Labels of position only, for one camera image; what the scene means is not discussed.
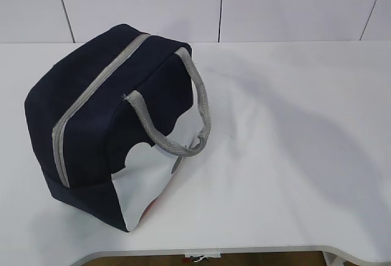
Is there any navy blue lunch bag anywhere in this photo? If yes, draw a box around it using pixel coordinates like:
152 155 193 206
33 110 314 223
24 24 211 232

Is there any white bracket under table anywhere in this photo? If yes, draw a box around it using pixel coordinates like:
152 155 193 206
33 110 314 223
185 249 221 263

